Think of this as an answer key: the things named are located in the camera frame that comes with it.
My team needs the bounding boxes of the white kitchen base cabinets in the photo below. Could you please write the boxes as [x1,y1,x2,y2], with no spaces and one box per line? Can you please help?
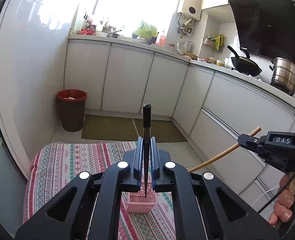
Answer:
[63,38,295,221]

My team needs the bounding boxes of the person right hand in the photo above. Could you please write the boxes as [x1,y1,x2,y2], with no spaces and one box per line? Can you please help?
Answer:
[268,185,294,226]

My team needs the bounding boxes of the pink perforated utensil holder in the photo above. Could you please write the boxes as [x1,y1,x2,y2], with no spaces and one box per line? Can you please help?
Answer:
[126,182,157,213]

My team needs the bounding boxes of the olive floor mat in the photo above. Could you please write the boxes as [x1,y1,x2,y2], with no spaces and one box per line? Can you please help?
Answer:
[82,115,186,142]

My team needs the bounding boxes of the stainless steel steamer pot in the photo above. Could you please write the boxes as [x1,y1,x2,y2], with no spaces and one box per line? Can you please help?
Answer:
[269,57,295,96]

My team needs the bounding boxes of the patterned red green tablecloth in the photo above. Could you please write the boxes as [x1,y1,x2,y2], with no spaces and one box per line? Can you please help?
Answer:
[23,141,178,240]

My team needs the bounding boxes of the black wok pan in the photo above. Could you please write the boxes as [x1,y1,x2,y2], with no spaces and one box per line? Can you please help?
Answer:
[226,45,262,76]

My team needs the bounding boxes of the red rimmed brown trash bin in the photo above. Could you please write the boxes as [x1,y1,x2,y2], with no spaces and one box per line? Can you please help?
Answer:
[56,89,87,132]

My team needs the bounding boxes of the black range hood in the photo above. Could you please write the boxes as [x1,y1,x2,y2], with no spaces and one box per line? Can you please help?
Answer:
[229,0,295,64]

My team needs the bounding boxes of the red bowl on counter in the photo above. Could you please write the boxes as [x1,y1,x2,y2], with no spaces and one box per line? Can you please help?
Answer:
[77,29,95,36]

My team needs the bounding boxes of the white gas water heater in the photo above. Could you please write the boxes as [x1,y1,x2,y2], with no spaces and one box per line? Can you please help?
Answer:
[177,0,202,21]

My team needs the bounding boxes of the black thin cable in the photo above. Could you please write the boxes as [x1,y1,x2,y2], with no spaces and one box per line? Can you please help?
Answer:
[257,152,295,214]

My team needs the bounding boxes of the white power cable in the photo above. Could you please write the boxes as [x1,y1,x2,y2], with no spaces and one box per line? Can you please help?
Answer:
[251,185,280,208]

